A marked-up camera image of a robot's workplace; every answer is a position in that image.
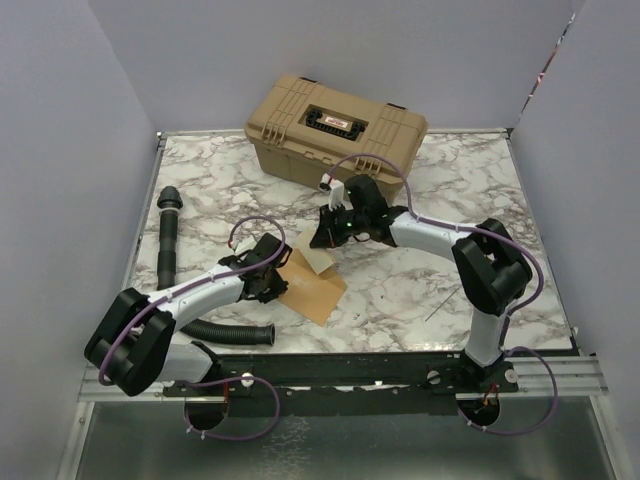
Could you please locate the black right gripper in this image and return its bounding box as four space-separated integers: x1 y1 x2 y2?
310 202 368 250

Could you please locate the peach lined letter paper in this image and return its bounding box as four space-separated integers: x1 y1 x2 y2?
295 228 335 275

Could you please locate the brown kraft envelope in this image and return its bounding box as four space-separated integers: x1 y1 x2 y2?
278 248 347 327

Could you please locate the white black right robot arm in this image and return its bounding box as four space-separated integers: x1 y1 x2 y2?
309 174 533 391

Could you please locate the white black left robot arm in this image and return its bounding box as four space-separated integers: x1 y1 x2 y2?
84 233 292 397

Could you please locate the tan plastic toolbox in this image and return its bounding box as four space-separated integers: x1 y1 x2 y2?
244 75 428 202

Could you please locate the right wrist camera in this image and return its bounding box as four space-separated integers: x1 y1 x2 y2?
318 173 345 211

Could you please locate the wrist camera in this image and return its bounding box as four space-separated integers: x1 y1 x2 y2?
229 238 257 255
318 173 345 211

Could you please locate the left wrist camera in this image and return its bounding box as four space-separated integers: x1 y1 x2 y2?
229 238 257 255

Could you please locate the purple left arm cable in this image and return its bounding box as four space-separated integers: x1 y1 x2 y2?
97 215 287 441

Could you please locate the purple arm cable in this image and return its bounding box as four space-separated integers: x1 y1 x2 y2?
97 215 287 441
324 152 560 437

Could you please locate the black metal base rail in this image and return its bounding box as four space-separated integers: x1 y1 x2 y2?
163 351 518 417

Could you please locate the black corrugated hose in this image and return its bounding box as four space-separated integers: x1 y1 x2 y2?
155 185 277 347

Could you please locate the yellow black handled screwdriver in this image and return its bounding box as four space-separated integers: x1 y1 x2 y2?
425 286 461 323

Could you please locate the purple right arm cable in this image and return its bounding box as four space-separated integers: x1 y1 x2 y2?
324 152 560 437

